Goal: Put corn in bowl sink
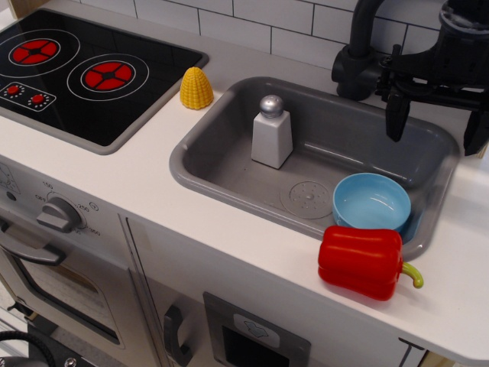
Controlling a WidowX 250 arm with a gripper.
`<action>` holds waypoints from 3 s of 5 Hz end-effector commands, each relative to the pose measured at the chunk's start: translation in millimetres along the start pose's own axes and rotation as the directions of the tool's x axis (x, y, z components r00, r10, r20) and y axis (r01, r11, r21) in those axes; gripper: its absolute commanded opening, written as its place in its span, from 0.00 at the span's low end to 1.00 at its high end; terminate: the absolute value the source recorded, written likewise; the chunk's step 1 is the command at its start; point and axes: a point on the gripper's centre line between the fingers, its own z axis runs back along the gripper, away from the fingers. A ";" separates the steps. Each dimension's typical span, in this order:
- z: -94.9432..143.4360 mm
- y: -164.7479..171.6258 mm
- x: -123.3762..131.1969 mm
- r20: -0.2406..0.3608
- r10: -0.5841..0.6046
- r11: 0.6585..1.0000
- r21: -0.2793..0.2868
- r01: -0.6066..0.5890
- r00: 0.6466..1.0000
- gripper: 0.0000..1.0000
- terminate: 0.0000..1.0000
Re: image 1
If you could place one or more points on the grey dishwasher panel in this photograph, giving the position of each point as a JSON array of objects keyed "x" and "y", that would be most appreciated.
[{"x": 240, "y": 338}]

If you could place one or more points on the red toy bell pepper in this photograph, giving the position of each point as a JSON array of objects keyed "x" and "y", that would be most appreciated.
[{"x": 366, "y": 261}]

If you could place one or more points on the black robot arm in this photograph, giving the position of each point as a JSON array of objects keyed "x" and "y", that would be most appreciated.
[{"x": 471, "y": 16}]

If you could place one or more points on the yellow toy corn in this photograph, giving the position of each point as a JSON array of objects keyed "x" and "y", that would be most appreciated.
[{"x": 195, "y": 90}]

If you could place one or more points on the black toy stove top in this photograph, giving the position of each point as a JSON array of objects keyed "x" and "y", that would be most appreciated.
[{"x": 86, "y": 83}]

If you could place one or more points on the grey oven dial knob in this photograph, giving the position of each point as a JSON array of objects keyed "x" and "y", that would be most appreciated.
[{"x": 59, "y": 215}]

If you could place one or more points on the toy oven door window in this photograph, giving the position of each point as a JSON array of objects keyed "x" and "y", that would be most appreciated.
[{"x": 60, "y": 291}]

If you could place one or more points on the white salt shaker silver cap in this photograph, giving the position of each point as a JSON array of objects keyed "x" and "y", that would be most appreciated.
[{"x": 272, "y": 140}]

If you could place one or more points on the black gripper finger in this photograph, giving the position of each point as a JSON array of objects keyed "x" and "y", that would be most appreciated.
[
  {"x": 397, "y": 112},
  {"x": 476, "y": 132}
]

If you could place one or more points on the grey oven door handle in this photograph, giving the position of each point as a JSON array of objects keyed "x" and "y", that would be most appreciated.
[{"x": 46, "y": 255}]

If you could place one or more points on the grey toy sink basin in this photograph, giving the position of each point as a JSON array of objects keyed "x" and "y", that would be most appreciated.
[{"x": 333, "y": 137}]

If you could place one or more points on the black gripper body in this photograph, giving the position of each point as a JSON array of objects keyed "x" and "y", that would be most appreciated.
[{"x": 452, "y": 73}]

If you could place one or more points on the grey cabinet door handle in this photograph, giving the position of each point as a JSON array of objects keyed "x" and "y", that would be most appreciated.
[{"x": 178, "y": 354}]

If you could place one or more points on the light blue plastic bowl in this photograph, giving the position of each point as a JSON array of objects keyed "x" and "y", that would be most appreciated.
[{"x": 370, "y": 201}]

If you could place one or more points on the black toy faucet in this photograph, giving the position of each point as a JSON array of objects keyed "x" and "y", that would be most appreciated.
[{"x": 356, "y": 67}]

